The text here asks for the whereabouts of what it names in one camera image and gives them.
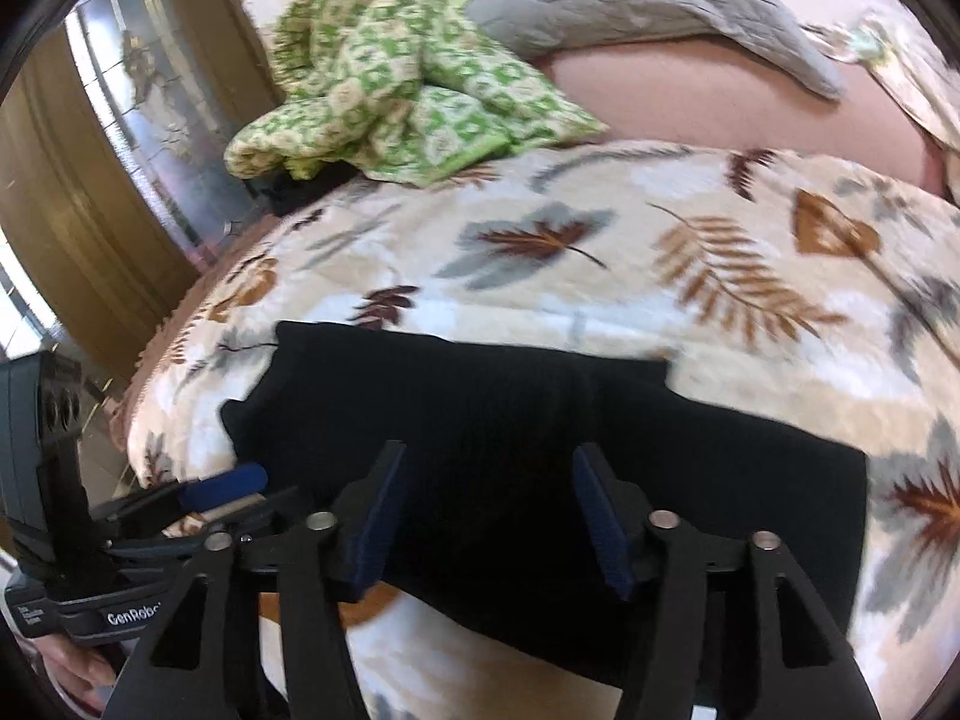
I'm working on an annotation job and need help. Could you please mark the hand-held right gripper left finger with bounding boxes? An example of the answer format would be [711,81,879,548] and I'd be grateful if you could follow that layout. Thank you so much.
[103,439,410,720]

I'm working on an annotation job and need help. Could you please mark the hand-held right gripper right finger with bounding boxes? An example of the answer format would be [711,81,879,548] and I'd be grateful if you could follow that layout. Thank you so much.
[570,441,884,720]

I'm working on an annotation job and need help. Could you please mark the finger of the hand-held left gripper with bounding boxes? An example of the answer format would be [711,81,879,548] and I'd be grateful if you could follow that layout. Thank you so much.
[105,486,302,563]
[91,462,269,530]

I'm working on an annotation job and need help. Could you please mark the black pants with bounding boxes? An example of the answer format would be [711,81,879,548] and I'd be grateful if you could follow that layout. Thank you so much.
[221,320,869,691]

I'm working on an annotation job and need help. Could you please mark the person's left hand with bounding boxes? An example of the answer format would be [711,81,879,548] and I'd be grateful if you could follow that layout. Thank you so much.
[34,634,121,717]

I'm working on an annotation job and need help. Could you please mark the leaf print fleece blanket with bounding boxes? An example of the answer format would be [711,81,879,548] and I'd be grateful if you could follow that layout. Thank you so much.
[111,139,960,720]

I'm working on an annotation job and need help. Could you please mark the glass door panel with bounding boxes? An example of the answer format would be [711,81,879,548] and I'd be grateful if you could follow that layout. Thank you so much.
[64,0,265,275]

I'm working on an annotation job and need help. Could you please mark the pink bed sheet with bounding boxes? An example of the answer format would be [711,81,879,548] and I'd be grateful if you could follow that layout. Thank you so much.
[536,0,960,205]

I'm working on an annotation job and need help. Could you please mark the green patterned cloth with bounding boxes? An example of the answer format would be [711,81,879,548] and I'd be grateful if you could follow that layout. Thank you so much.
[223,0,610,187]

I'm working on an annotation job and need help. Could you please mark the grey quilted pillow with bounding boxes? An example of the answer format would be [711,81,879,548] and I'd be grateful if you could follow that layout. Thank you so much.
[463,0,850,102]

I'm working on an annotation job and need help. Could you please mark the white cream pillow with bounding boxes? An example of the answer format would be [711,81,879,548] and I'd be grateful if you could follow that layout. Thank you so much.
[806,6,960,205]

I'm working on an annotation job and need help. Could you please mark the wooden door frame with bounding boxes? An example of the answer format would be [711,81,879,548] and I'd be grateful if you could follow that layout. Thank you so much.
[0,0,290,383]

